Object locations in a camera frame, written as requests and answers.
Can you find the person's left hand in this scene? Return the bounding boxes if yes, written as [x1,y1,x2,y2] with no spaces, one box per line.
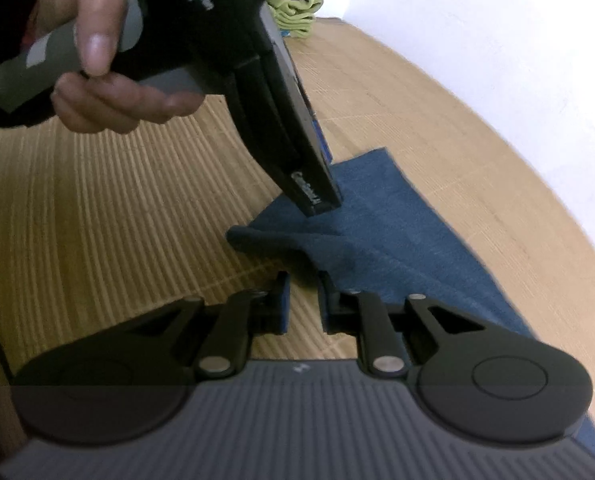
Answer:
[30,0,204,134]

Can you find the dark blue pants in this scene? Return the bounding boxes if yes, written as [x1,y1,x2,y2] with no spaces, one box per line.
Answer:
[226,146,595,463]

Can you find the green folded garment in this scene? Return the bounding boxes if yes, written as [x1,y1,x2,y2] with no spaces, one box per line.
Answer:
[266,0,323,39]

